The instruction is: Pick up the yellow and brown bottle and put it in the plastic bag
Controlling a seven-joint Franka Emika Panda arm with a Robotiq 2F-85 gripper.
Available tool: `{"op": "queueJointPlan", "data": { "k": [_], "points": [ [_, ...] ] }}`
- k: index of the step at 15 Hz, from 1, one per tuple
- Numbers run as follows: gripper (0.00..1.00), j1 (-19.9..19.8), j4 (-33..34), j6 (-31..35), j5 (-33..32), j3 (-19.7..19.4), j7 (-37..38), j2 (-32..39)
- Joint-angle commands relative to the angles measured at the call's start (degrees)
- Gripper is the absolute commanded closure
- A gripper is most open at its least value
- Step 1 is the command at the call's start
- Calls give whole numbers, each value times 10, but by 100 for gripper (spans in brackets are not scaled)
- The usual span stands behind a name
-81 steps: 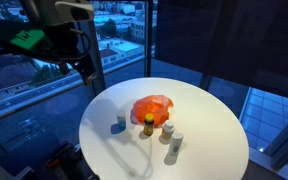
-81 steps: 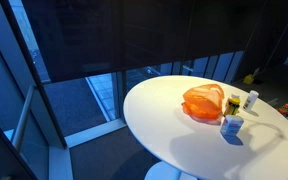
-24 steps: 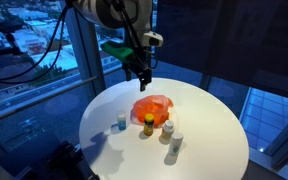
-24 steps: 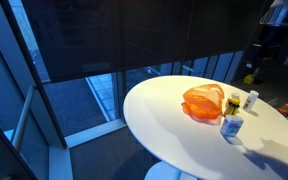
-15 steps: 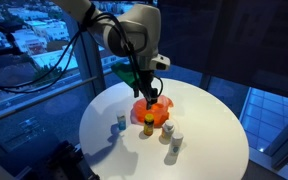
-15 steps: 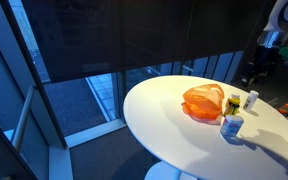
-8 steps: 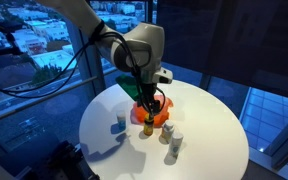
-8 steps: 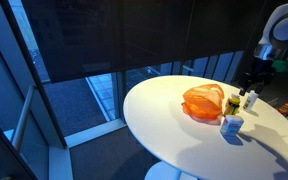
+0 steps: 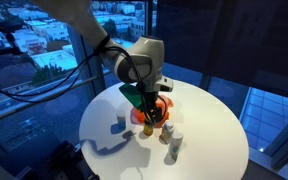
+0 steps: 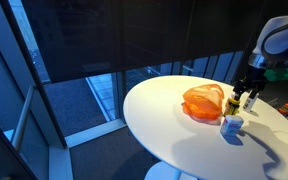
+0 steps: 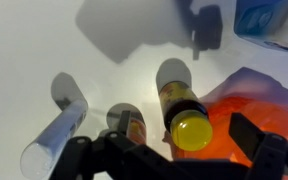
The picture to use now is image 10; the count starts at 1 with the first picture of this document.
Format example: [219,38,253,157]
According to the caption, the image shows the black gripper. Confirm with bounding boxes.
[231,64,268,102]

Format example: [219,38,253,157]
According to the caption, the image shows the yellow and brown bottle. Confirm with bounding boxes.
[223,94,242,117]

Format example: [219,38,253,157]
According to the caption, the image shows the orange plastic bag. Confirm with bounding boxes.
[181,83,226,120]

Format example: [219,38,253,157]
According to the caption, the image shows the small orange and black object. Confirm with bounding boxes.
[278,103,288,116]

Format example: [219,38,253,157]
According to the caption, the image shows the dark roller window blind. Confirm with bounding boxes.
[20,0,288,84]

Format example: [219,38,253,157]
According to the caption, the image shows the grey metal handrail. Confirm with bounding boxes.
[11,84,36,152]

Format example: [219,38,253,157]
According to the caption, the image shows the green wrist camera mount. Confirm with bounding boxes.
[263,67,288,82]

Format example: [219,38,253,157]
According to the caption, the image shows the white table pedestal base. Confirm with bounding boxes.
[143,161,198,180]

